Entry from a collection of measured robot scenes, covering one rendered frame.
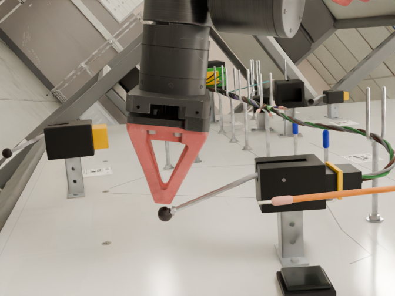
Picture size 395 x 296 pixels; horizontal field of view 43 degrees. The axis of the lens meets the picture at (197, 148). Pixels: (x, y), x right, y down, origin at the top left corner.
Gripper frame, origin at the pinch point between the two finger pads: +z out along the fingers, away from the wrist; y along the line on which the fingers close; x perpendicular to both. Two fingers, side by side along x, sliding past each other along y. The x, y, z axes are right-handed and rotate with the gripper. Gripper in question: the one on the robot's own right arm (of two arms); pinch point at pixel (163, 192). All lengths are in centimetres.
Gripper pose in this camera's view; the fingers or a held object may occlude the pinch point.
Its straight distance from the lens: 45.5
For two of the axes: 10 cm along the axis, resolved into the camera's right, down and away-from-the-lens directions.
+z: -0.9, 9.7, 2.1
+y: 0.0, -2.1, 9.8
